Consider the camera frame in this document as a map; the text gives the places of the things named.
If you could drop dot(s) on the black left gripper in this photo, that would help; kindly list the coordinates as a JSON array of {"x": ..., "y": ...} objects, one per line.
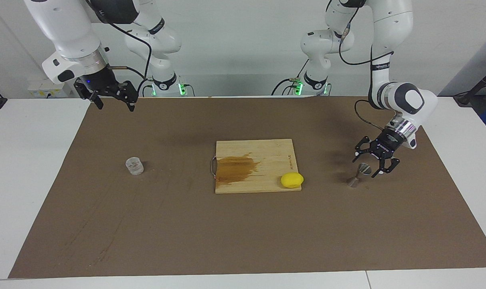
[{"x": 385, "y": 145}]

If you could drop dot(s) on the wooden cutting board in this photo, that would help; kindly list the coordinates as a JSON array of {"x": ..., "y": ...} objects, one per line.
[{"x": 267, "y": 160}]

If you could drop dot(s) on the brown table mat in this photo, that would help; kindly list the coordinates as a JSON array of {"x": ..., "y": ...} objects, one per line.
[{"x": 187, "y": 233}]

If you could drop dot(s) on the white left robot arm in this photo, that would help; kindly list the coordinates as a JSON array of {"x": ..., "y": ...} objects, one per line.
[{"x": 391, "y": 24}]

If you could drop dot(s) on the steel jigger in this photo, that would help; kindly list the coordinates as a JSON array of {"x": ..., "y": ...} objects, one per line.
[{"x": 353, "y": 182}]

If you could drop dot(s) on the clear plastic cup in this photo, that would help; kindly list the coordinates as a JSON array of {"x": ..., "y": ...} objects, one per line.
[{"x": 134, "y": 166}]

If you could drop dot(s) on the black stand pole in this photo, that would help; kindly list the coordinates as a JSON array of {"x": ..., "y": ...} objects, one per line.
[{"x": 465, "y": 99}]

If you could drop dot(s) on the white socket box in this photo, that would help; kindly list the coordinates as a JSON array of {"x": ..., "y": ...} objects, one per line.
[{"x": 42, "y": 90}]

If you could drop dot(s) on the yellow lemon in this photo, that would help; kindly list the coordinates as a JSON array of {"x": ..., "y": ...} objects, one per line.
[{"x": 292, "y": 180}]

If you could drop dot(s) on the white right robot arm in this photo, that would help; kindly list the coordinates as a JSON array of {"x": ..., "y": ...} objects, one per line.
[{"x": 66, "y": 24}]

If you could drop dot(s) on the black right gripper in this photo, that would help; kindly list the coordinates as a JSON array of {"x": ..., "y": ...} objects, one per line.
[{"x": 98, "y": 80}]

